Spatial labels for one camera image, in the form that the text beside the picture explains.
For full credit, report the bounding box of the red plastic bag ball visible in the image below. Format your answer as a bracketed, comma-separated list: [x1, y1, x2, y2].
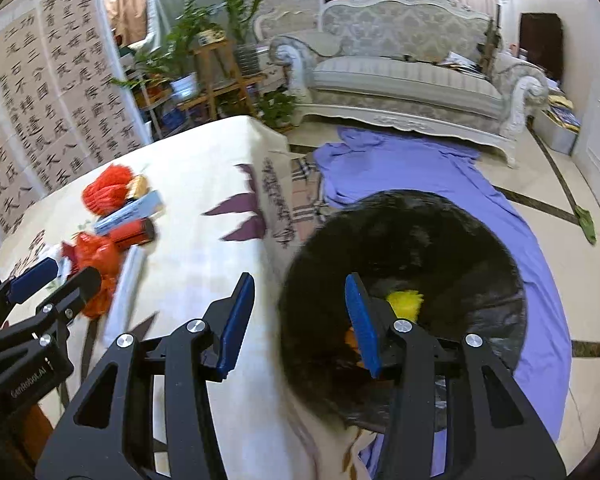
[61, 231, 122, 320]

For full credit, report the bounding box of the white sachet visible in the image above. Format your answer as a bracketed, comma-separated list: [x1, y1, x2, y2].
[102, 245, 146, 347]

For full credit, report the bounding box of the red glitter canister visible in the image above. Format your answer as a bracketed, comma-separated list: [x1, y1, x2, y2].
[107, 218, 156, 252]

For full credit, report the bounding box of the red foam fruit net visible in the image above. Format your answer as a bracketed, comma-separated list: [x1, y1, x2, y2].
[82, 165, 133, 217]

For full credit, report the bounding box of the blue white paper packet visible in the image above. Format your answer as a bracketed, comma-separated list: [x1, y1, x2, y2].
[94, 191, 162, 236]

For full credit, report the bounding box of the gold label small bottle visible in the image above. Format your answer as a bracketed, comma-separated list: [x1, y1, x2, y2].
[125, 174, 149, 202]

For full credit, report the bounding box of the yellow foam fruit net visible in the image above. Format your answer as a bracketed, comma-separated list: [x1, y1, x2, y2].
[386, 289, 424, 323]

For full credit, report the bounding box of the orange printed plastic bag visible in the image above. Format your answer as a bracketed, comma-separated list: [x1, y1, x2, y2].
[344, 327, 364, 367]

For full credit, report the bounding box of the black lined trash bin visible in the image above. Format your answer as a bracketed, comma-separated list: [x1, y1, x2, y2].
[277, 190, 527, 432]

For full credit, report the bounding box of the floral cream tablecloth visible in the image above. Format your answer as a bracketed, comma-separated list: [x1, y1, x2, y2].
[0, 116, 372, 479]

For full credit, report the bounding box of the calligraphy folding screen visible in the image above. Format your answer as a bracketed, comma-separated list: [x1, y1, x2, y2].
[0, 0, 151, 248]

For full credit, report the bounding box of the potted plant white pot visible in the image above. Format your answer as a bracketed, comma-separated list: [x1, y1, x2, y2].
[109, 0, 221, 104]

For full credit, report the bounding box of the green rag on floor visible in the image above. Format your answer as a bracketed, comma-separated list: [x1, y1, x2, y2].
[573, 205, 597, 246]

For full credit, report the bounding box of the wooden plant stand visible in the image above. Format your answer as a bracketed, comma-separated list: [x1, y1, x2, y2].
[176, 39, 264, 120]

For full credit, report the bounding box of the purple cloth on floor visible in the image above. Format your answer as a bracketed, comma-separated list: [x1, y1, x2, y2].
[312, 127, 574, 478]

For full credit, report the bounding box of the tall green potted plant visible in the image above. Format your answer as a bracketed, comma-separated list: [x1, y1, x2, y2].
[223, 0, 264, 76]

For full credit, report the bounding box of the grey storage box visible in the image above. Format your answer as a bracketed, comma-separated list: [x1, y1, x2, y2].
[533, 94, 581, 155]

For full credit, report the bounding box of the grey ornate sofa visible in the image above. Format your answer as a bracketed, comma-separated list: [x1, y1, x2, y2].
[270, 0, 548, 166]

